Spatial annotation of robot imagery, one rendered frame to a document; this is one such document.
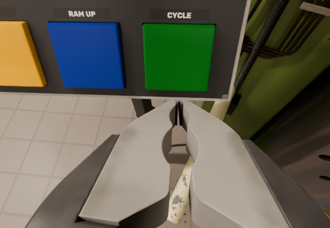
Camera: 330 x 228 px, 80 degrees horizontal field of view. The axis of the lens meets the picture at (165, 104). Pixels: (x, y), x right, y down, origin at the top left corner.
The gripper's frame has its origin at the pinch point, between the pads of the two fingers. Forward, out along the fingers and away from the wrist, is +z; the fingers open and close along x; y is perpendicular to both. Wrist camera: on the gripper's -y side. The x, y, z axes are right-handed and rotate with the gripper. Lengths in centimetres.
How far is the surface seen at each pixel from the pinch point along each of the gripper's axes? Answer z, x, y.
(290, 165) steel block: 26, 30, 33
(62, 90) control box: 11.0, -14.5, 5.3
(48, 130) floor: 85, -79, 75
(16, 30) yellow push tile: 10.3, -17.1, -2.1
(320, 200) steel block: 27, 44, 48
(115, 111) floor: 98, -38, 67
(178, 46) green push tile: 10.3, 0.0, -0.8
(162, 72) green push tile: 10.3, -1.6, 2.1
